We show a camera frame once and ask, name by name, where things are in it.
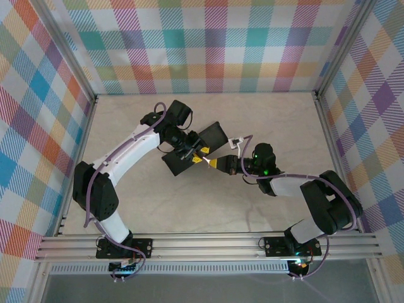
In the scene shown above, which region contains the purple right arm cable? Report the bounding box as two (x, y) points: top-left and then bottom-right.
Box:
(238, 134), (360, 282)

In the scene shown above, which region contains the left controller board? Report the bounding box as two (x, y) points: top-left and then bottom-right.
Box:
(108, 261), (140, 273)

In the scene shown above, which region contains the right controller board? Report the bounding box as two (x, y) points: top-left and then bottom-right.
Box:
(288, 258), (310, 271)

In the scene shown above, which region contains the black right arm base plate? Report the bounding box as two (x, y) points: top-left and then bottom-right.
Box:
(263, 235), (323, 257)

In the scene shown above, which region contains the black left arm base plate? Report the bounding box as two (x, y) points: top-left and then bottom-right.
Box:
(95, 237), (154, 260)

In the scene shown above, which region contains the controller board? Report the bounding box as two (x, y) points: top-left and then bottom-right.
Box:
(288, 258), (310, 271)
(108, 261), (140, 273)

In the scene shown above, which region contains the slotted grey cable duct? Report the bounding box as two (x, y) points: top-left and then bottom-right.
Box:
(50, 260), (291, 275)

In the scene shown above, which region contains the aluminium frame post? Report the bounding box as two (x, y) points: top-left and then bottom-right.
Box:
(27, 261), (53, 303)
(365, 258), (391, 303)
(314, 0), (378, 100)
(39, 0), (99, 107)

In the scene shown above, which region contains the long aluminium base rail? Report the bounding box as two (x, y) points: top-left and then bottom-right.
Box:
(33, 232), (381, 262)

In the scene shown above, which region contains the aluminium side floor rail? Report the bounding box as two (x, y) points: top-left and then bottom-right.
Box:
(314, 91), (364, 234)
(54, 94), (100, 237)

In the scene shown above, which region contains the black box with painting print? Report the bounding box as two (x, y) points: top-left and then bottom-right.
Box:
(161, 121), (229, 177)

